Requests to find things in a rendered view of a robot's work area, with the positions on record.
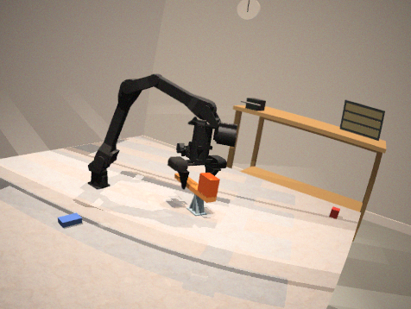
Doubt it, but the blue rectangular block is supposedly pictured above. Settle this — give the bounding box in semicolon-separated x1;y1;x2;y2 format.
58;213;83;228

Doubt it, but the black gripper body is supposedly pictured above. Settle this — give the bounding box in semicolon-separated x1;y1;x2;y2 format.
167;140;227;172

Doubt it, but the small red block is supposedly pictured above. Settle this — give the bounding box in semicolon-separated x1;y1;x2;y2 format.
330;206;340;219

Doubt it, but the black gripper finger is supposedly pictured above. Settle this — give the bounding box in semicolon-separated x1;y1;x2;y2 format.
178;170;189;190
205;165;221;176

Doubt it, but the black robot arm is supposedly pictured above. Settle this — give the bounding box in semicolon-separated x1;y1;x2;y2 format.
87;73;238;190

